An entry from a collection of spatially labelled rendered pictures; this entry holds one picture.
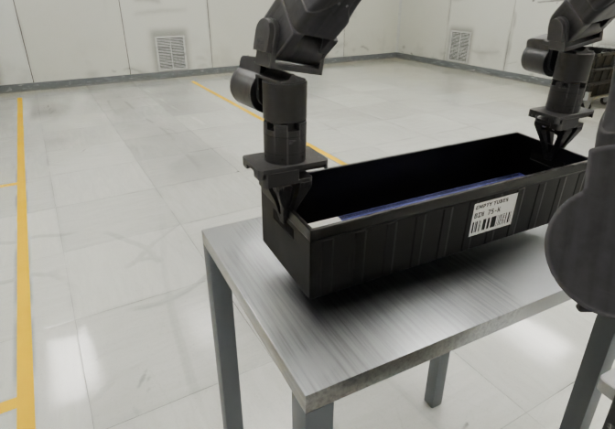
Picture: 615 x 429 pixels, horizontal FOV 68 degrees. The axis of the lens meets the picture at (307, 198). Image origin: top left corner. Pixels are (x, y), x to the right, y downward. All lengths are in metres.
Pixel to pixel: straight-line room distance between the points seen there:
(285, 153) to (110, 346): 1.48
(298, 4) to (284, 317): 0.41
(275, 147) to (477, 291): 0.39
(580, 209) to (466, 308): 0.44
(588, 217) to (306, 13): 0.35
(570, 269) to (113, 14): 6.88
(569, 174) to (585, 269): 0.61
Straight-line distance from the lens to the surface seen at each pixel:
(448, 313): 0.72
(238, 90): 0.65
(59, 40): 6.99
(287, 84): 0.57
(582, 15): 0.90
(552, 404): 1.81
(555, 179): 0.89
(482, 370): 1.84
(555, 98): 0.96
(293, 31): 0.54
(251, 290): 0.74
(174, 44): 7.21
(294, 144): 0.59
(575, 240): 0.32
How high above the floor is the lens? 1.23
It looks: 25 degrees down
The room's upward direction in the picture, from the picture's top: straight up
